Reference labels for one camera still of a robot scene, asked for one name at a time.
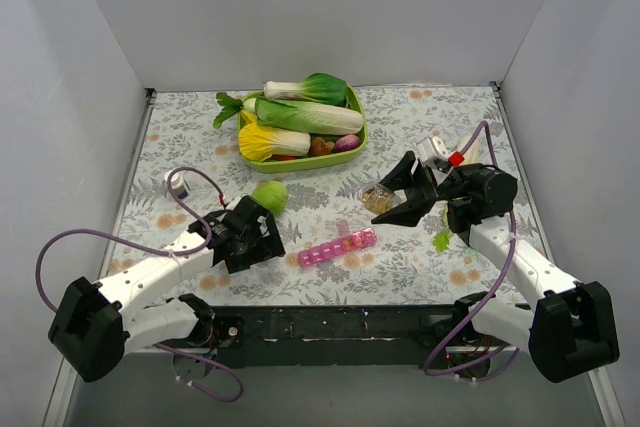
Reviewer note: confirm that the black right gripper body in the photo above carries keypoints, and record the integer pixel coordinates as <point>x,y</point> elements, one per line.
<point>427,187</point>

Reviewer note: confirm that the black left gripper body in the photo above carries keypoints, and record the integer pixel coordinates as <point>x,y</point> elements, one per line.
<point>261,235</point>

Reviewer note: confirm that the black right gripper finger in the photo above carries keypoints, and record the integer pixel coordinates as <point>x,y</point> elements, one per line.
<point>406,214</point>
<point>401,177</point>

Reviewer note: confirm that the clear pill bottle yellow capsules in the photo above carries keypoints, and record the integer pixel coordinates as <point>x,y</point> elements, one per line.
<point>378,199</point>

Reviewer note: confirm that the pink weekly pill organizer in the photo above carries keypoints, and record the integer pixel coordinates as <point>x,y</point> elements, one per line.
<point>347,242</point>

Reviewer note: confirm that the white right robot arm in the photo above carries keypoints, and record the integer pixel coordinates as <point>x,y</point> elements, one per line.
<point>568,327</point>

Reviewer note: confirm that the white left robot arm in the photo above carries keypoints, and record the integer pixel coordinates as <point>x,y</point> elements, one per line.
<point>98,323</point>

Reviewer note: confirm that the celery stalk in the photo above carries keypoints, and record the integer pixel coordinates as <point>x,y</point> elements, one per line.
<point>442,239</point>

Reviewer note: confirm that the round green cabbage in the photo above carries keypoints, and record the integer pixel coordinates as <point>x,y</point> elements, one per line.
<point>272,195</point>

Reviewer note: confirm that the purple red onion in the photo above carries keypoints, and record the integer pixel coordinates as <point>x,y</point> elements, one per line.
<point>347,143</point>

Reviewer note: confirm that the brown shiitake mushroom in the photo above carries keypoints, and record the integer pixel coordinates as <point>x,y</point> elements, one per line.
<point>320,147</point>

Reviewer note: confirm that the small white blue pill bottle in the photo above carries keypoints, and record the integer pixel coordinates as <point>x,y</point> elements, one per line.
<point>176,183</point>

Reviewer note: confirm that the floral patterned tablecloth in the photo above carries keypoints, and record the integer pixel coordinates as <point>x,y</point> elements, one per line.
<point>401,268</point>

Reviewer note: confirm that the yellow napa cabbage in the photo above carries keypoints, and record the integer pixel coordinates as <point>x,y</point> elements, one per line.
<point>259,143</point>

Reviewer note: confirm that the lime green plastic basket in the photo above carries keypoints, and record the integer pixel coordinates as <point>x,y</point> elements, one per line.
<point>283,164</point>

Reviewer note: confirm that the green napa cabbage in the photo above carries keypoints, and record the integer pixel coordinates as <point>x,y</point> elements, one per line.
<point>308,117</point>

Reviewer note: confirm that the green bok choy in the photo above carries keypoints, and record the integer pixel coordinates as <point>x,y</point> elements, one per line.
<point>318,87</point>

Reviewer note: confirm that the white radish with leaves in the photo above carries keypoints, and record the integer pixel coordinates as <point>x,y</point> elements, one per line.
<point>230,107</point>

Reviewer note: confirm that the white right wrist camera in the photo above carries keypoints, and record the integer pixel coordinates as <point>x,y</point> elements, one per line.
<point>434,154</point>

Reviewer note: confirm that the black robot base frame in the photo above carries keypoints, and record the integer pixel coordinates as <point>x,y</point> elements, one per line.
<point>328,335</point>

